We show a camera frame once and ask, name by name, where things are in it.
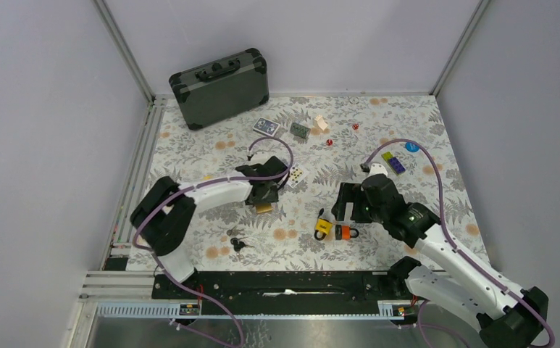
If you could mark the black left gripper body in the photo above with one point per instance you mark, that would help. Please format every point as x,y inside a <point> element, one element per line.
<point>271,196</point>

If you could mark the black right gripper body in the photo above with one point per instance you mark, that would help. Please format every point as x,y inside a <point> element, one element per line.
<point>363,212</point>

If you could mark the orange black padlock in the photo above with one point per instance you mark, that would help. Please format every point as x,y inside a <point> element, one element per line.
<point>345,232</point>

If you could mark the yellow black padlock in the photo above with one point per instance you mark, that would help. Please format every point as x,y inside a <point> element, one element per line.
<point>323,225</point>

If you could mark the silver keys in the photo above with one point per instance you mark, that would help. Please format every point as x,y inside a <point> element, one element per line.
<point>235,232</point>

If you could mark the black-headed keys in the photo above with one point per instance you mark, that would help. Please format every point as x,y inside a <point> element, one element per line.
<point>238,244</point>

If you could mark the brass padlock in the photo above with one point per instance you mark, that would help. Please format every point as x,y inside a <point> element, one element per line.
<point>264,208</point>

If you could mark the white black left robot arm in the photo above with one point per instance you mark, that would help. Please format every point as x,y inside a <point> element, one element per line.
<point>164,215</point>

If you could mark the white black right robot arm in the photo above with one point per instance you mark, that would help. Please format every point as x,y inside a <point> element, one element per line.
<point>502,312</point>

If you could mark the face-up playing card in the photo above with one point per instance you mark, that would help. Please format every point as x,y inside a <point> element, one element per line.
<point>296,175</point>

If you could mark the green purple building bricks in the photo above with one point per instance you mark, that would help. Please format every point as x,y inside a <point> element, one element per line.
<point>394,163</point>

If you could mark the blue card deck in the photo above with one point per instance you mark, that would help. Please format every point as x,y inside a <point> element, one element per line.
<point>266,127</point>

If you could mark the blue round token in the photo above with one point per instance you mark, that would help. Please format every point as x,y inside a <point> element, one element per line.
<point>412,147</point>

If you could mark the grey green building brick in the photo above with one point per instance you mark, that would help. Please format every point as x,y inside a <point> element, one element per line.
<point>299,130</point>

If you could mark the small beige block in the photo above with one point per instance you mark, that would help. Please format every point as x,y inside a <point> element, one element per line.
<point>320,123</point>

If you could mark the grey black hard case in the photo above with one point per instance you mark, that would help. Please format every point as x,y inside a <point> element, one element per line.
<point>221,89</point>

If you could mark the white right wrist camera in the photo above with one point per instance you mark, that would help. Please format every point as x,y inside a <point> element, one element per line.
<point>374,168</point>

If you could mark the slotted cable duct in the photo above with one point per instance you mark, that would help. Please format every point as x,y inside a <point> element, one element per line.
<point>273,309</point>

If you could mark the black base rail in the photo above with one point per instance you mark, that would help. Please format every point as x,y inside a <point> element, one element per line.
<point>224,287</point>

